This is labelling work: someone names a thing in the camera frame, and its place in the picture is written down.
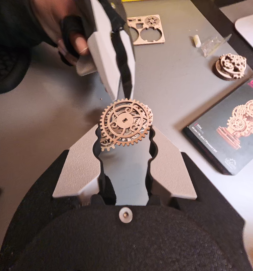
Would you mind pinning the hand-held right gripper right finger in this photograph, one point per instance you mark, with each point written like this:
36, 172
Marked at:
171, 173

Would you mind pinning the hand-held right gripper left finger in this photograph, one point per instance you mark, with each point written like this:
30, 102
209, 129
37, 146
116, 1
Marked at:
75, 173

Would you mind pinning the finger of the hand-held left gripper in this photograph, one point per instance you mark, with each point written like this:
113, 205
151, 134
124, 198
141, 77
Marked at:
129, 55
105, 53

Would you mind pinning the wooden gear assembly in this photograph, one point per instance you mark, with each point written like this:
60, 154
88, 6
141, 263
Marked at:
137, 138

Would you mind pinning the large wooden gear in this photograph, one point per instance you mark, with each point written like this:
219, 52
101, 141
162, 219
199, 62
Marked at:
120, 118

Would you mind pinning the grey desk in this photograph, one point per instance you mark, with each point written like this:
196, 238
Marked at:
171, 95

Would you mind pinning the person's left hand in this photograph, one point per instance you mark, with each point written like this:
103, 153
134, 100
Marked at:
79, 45

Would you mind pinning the wooden puzzle sheet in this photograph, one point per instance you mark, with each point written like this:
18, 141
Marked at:
147, 43

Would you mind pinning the white wax stick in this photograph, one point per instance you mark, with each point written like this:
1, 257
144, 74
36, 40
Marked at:
196, 41

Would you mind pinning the black puzzle box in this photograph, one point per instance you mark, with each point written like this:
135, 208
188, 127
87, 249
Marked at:
224, 118

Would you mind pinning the clear plastic bag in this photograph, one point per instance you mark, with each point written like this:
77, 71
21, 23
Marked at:
211, 45

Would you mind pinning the black mesh chair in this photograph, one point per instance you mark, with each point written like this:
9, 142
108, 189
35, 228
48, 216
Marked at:
5, 69

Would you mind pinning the small assembled gear model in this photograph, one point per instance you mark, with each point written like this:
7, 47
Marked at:
228, 65

